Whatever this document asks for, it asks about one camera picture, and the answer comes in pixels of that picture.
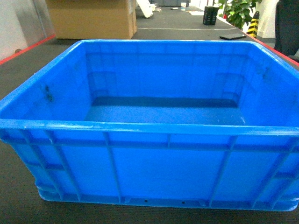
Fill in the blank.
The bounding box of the green potted plant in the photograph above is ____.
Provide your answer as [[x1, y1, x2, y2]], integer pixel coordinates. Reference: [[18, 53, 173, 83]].
[[215, 0, 262, 30]]

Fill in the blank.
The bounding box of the white foam piece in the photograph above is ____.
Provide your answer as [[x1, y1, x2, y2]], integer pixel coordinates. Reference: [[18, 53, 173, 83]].
[[136, 0, 155, 18]]

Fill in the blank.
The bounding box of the large cardboard box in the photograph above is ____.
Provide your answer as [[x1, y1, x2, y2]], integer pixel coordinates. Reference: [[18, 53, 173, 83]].
[[46, 0, 137, 40]]

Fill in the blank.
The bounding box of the black plastic crate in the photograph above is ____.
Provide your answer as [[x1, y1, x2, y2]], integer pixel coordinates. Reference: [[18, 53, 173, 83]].
[[203, 6, 219, 26]]

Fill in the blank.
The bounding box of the black flat tablet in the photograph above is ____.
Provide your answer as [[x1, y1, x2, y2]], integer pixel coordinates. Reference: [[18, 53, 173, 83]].
[[220, 33, 247, 41]]

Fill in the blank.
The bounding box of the large blue plastic crate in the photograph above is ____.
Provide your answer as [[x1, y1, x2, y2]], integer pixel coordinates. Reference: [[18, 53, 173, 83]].
[[0, 40, 299, 211]]

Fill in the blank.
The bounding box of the yellow black striped bollard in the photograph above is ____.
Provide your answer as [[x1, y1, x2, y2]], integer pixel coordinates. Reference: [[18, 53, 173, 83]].
[[246, 11, 260, 38]]

